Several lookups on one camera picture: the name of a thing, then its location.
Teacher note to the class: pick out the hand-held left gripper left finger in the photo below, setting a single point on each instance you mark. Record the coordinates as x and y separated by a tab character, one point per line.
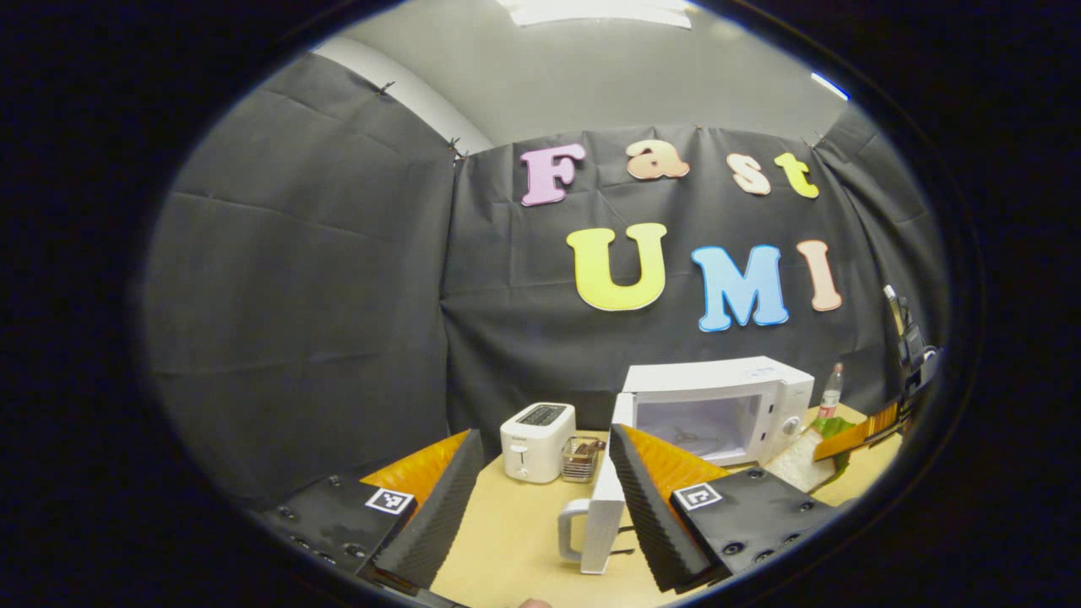
439	523

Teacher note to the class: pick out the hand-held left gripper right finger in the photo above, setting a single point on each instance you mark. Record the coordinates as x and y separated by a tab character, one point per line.
654	515

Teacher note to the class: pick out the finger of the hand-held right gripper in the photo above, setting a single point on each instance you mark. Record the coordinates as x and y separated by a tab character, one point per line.
857	432

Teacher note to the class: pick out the white microwave oven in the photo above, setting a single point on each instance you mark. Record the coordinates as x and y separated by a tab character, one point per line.
718	384

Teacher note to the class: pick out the red label water bottle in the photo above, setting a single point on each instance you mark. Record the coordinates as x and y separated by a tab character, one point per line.
830	397

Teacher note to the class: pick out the small glass jar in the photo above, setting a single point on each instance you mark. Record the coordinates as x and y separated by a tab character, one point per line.
581	460

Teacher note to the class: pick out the white toaster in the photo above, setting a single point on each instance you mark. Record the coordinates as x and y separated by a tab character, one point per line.
536	443

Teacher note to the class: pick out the black backdrop cloth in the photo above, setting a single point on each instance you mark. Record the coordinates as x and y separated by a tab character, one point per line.
296	295

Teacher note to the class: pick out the small ceiling light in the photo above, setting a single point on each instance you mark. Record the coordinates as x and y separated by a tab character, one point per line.
829	85

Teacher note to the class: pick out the large ceiling light panel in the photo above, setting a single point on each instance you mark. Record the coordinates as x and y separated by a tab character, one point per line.
600	13

